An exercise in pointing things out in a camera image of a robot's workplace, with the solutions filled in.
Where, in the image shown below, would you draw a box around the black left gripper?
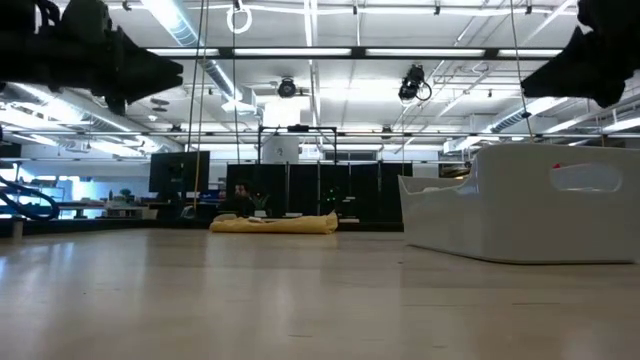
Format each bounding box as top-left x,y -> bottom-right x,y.
34,0 -> 184,116

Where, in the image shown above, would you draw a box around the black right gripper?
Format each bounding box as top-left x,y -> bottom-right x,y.
520,0 -> 640,109

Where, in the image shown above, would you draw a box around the light grey plastic bin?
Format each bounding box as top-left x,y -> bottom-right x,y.
397,143 -> 640,265

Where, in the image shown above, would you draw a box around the black background monitor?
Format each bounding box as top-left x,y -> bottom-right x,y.
148,150 -> 212,195

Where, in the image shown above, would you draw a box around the person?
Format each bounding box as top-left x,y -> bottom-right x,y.
219,178 -> 265,218

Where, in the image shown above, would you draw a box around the folded yellow cloth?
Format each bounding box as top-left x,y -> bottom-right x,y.
208,210 -> 340,236

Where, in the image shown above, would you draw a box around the black partition panels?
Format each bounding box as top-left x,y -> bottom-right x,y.
225,161 -> 414,225

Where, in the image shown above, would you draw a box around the white cable ring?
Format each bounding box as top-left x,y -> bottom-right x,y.
225,3 -> 254,36

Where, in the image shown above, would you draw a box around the round black overhead camera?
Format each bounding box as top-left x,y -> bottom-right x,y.
276,76 -> 298,100

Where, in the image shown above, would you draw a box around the black overhead camera with cable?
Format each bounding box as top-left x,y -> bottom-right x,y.
397,63 -> 434,103

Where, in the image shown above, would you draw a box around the black looped cable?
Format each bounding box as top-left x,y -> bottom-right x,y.
0,176 -> 62,223

